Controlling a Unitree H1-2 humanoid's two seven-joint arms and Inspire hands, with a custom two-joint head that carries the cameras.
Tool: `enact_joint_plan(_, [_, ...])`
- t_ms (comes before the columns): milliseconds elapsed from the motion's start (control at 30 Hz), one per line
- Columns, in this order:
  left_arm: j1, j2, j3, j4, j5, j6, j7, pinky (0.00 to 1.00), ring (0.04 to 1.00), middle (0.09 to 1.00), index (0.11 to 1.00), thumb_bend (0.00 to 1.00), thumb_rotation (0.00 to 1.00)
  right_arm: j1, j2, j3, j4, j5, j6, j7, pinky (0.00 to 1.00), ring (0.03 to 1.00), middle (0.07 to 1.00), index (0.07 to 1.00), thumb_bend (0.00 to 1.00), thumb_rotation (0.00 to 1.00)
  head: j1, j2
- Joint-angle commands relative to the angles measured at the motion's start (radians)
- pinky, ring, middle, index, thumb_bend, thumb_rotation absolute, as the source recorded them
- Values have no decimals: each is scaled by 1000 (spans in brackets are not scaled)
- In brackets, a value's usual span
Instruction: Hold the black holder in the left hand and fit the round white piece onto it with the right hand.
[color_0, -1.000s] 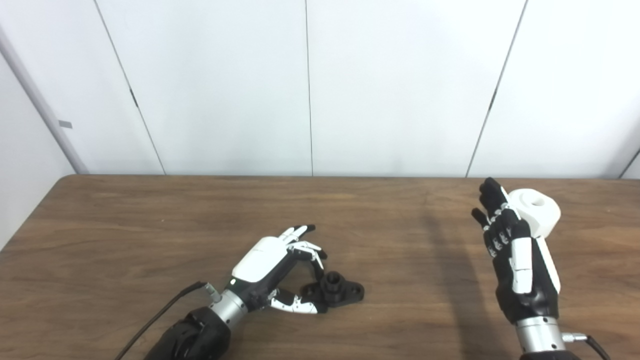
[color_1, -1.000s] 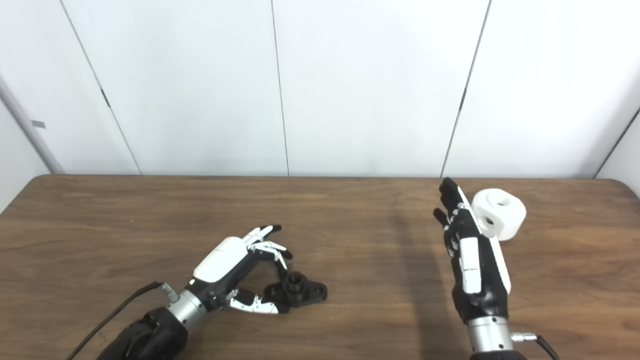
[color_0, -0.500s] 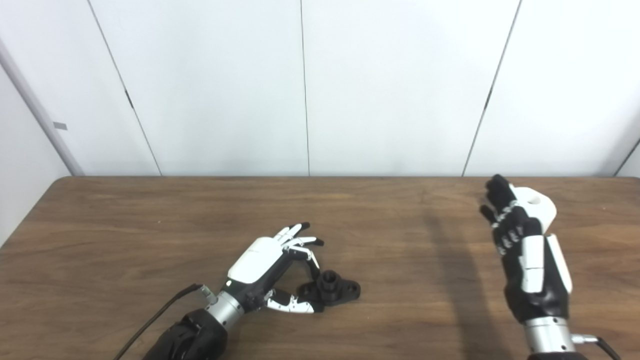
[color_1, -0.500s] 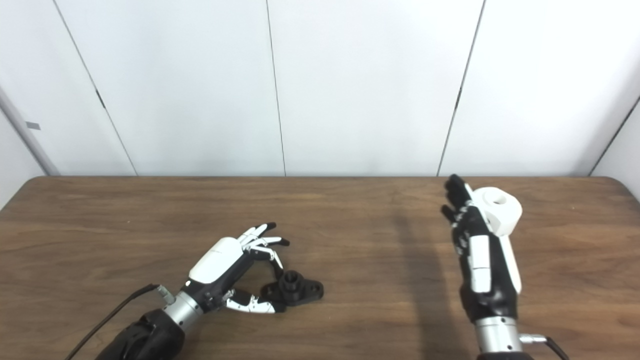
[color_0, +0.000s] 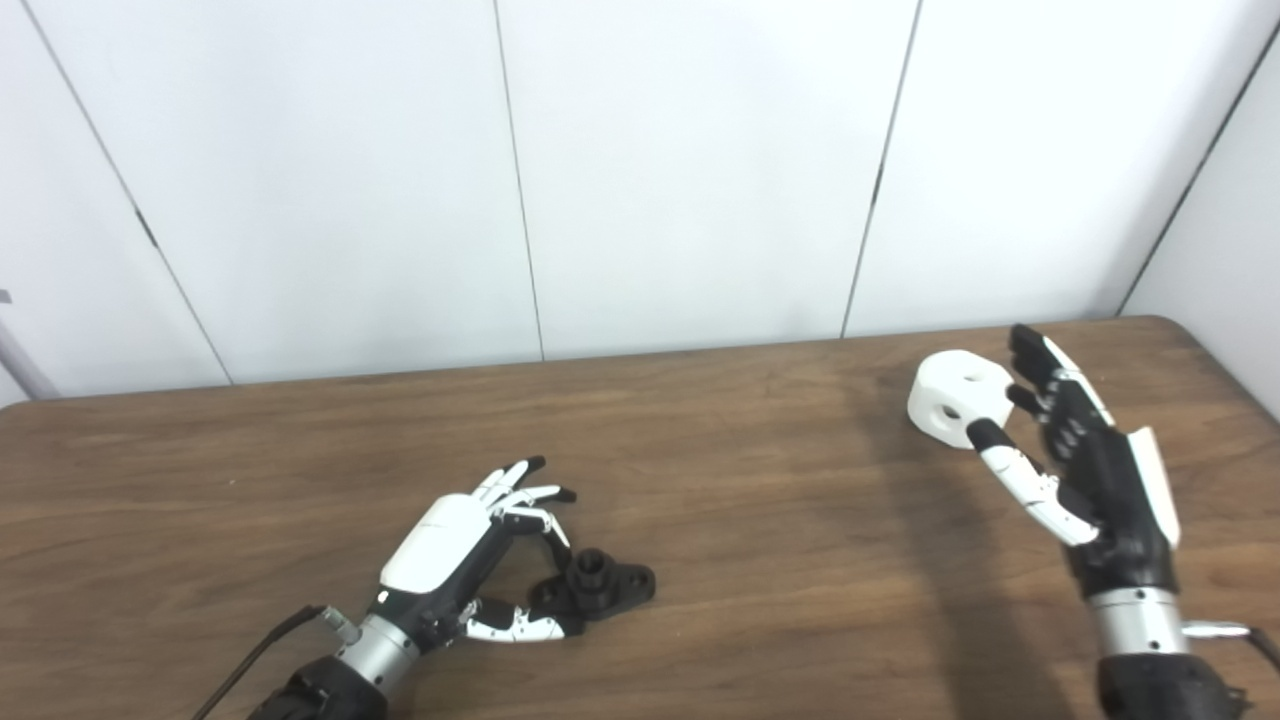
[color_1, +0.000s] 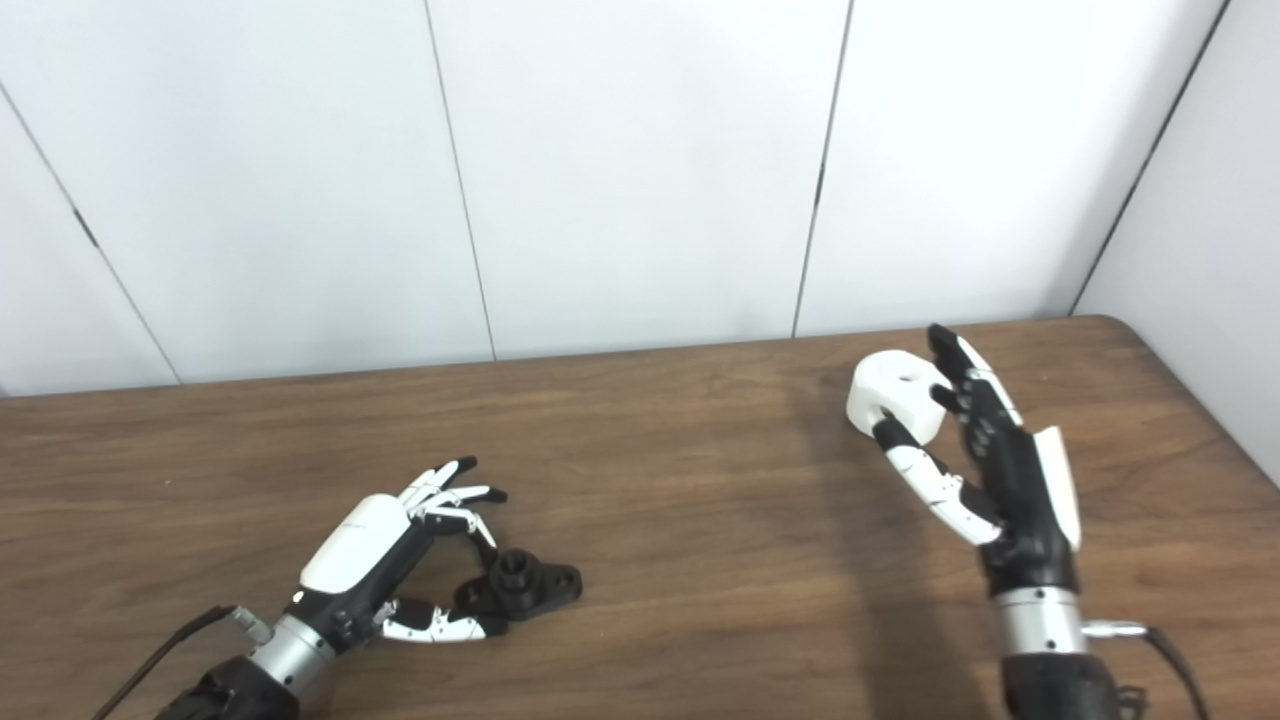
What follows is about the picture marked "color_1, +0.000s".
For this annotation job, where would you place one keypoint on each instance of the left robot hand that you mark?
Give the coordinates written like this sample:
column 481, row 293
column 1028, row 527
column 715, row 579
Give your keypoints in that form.
column 355, row 545

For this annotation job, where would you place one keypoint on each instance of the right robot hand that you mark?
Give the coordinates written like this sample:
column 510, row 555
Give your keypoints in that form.
column 1020, row 490

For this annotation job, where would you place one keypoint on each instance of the round white piece with holes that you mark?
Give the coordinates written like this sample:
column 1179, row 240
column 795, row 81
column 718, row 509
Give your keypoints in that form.
column 885, row 395

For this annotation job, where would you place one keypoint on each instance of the black holder with post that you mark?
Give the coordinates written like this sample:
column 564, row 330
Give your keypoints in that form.
column 530, row 585

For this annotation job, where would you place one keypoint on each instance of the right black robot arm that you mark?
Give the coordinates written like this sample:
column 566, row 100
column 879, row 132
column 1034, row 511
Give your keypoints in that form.
column 1050, row 660

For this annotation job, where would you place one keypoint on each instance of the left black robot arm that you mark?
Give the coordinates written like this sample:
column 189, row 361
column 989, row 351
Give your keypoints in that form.
column 260, row 680

